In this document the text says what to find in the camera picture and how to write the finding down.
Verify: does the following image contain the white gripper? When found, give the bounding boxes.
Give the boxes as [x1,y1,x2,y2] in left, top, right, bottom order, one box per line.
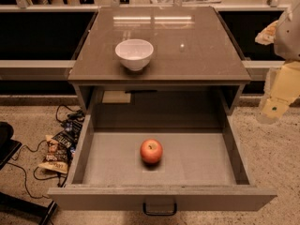
[255,1,300,125]

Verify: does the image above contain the grey open top drawer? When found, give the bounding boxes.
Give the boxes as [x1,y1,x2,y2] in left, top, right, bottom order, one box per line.
[47,87,278,212]

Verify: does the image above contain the grey counter cabinet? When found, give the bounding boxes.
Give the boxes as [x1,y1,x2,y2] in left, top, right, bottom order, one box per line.
[68,7,250,107]

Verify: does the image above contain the brown snack bag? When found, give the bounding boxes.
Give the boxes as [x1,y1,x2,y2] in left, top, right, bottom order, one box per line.
[38,135,68,174]

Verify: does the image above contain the beige note in cabinet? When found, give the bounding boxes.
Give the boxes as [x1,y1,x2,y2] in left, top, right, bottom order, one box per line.
[102,91,131,104]

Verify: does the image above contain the white ceramic bowl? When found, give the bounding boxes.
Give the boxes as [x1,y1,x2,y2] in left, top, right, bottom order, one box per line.
[114,39,154,71]

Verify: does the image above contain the red apple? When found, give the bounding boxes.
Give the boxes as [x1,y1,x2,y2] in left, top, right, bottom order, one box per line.
[140,139,163,164]

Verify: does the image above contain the black drawer handle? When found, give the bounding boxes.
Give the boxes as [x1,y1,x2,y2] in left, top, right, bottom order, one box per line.
[142,202,177,217]

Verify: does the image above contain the black chair base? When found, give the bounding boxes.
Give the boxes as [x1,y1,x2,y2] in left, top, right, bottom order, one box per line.
[0,122,57,225]

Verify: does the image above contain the black cable on floor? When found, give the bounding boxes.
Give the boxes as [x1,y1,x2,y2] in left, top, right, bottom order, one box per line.
[6,104,85,201]

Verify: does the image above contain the dark snack bag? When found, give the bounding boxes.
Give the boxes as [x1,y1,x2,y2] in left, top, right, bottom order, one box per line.
[52,120,83,148]

